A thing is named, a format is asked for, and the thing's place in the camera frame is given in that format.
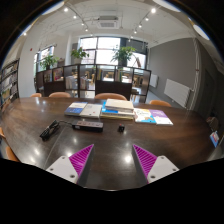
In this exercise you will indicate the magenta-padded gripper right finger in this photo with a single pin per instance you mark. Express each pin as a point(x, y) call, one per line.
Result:
point(160, 168)

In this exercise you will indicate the cyan illustrated book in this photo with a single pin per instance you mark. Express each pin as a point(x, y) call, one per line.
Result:
point(144, 116)

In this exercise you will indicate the small black charger block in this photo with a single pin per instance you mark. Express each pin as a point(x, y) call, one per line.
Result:
point(121, 128)

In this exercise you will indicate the large blue book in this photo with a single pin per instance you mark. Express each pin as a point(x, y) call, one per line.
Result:
point(106, 111)

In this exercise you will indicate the large yellowish book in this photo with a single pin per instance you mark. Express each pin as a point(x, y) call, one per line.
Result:
point(115, 117)

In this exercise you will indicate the tall wall bookshelf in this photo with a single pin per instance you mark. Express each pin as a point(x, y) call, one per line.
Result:
point(9, 81)

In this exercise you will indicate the dark cube shelf unit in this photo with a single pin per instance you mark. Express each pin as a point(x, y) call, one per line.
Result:
point(113, 88)

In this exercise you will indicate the large bright window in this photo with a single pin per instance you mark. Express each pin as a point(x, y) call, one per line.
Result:
point(106, 50)

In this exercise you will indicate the ceiling spot lights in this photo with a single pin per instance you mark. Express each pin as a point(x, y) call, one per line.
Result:
point(153, 10)

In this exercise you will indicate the green potted plants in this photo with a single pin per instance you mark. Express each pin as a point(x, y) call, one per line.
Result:
point(123, 53)

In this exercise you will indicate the blue cover book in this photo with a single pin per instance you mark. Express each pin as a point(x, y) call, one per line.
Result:
point(75, 109)

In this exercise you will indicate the orange chairs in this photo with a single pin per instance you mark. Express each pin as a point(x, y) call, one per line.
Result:
point(110, 96)

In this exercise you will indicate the large grey-white book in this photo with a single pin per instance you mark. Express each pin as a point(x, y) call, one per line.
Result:
point(119, 105)

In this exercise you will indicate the white cover book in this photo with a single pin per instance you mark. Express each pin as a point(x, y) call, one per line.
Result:
point(90, 110)

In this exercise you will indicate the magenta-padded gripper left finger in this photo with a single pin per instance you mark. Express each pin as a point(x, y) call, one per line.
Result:
point(63, 168)

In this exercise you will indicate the purple cover book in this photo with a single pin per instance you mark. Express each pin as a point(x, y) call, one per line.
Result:
point(160, 116)

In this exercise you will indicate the ceiling air conditioner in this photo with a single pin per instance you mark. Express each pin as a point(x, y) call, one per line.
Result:
point(107, 24)

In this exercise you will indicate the small white wall radiator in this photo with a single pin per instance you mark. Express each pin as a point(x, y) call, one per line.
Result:
point(153, 80)

